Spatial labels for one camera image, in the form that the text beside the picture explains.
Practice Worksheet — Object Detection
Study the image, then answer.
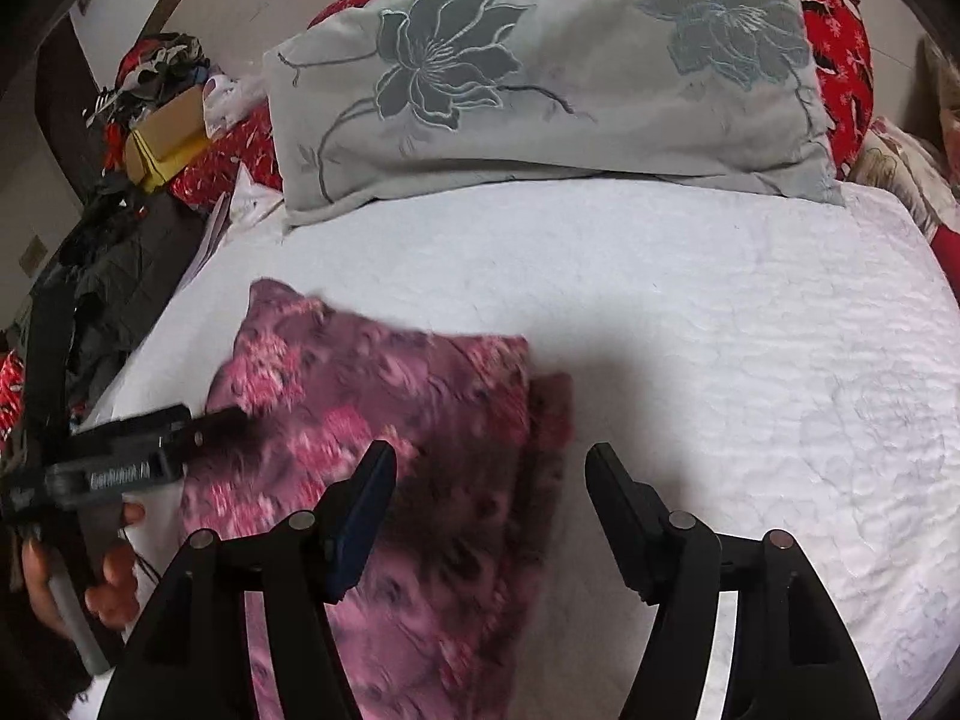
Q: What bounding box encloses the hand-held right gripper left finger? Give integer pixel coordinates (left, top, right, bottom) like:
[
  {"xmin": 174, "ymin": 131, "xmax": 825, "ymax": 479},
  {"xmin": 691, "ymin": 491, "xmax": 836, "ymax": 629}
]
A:
[{"xmin": 97, "ymin": 441, "xmax": 398, "ymax": 720}]

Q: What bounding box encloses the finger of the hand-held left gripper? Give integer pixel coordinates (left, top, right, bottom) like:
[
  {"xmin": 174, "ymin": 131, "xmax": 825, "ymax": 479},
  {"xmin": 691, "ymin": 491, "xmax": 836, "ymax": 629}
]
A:
[{"xmin": 174, "ymin": 406, "xmax": 250, "ymax": 452}]

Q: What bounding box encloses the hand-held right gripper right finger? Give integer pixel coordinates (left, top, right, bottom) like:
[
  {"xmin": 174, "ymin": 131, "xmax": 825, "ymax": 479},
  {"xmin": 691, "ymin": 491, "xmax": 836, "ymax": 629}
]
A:
[{"xmin": 585, "ymin": 442, "xmax": 882, "ymax": 720}]

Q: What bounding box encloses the pink floral garment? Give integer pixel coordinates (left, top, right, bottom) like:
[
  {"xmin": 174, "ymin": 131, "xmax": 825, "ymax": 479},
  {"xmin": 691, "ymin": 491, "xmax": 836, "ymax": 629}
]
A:
[{"xmin": 180, "ymin": 277, "xmax": 578, "ymax": 720}]

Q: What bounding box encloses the dark clothes heap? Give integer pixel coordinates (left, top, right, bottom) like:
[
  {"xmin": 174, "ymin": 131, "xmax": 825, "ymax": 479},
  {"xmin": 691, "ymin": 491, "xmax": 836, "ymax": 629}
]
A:
[{"xmin": 30, "ymin": 187, "xmax": 212, "ymax": 421}]

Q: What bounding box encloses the pile of mixed clothes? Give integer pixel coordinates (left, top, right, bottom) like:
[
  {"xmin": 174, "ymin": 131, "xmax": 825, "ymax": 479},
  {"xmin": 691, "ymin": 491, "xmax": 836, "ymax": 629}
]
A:
[{"xmin": 85, "ymin": 31, "xmax": 216, "ymax": 130}]

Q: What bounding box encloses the person's left hand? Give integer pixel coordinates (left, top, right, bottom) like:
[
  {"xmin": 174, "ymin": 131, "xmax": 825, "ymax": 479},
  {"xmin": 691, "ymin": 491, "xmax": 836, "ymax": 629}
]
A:
[{"xmin": 21, "ymin": 502, "xmax": 145, "ymax": 635}]

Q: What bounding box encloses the white quilted bed cover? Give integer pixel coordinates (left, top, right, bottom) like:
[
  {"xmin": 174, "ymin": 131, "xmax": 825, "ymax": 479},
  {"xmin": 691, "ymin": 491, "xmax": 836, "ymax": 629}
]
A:
[{"xmin": 71, "ymin": 180, "xmax": 960, "ymax": 720}]

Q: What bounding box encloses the yellow box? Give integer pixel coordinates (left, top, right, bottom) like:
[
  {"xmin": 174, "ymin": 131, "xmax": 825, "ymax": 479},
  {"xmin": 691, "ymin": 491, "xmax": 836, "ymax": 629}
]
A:
[{"xmin": 122, "ymin": 131, "xmax": 212, "ymax": 194}]

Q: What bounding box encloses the cardboard box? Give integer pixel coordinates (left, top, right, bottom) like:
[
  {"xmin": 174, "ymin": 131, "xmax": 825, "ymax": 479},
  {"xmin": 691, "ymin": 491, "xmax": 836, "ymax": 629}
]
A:
[{"xmin": 131, "ymin": 82, "xmax": 209, "ymax": 152}]

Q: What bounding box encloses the white plastic bag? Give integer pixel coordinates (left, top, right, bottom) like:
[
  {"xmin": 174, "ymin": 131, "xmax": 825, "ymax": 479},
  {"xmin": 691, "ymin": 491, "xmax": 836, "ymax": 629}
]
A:
[{"xmin": 201, "ymin": 75, "xmax": 269, "ymax": 137}]

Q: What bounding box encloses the plain red sheet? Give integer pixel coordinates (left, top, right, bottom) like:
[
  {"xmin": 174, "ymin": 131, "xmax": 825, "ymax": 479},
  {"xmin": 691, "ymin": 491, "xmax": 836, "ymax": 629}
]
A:
[{"xmin": 926, "ymin": 223, "xmax": 960, "ymax": 295}]

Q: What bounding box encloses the grey floral pillow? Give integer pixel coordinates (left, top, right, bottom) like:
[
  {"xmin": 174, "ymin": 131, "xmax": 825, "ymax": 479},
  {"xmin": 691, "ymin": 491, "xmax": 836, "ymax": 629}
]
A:
[{"xmin": 262, "ymin": 0, "xmax": 845, "ymax": 233}]

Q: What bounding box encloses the cream red floral blanket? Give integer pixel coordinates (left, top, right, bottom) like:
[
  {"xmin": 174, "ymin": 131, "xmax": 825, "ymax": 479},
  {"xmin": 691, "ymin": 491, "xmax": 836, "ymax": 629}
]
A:
[{"xmin": 847, "ymin": 116, "xmax": 960, "ymax": 241}]

